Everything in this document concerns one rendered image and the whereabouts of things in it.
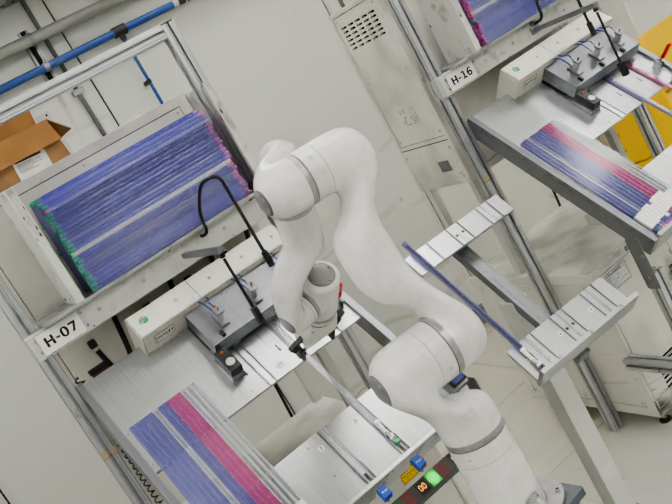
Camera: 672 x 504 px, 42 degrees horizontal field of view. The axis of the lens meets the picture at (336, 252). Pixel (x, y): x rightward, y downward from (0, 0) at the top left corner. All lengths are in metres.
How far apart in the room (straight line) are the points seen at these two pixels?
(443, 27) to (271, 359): 1.25
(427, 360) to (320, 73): 2.89
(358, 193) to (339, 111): 2.77
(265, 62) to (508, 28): 1.54
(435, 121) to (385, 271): 1.51
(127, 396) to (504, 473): 1.04
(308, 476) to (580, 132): 1.41
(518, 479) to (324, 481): 0.58
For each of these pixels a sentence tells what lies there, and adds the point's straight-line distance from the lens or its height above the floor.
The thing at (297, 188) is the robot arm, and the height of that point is 1.45.
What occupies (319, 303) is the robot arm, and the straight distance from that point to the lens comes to 1.88.
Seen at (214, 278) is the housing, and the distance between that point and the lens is 2.34.
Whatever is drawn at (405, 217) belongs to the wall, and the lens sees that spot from 4.38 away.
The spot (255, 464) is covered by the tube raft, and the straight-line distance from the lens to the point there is 2.10.
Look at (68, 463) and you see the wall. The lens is 3.84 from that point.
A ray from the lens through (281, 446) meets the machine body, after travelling 2.83.
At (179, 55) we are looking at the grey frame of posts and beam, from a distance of 2.45.
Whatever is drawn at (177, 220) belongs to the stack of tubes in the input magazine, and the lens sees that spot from 2.31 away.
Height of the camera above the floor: 1.63
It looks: 12 degrees down
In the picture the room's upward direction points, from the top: 30 degrees counter-clockwise
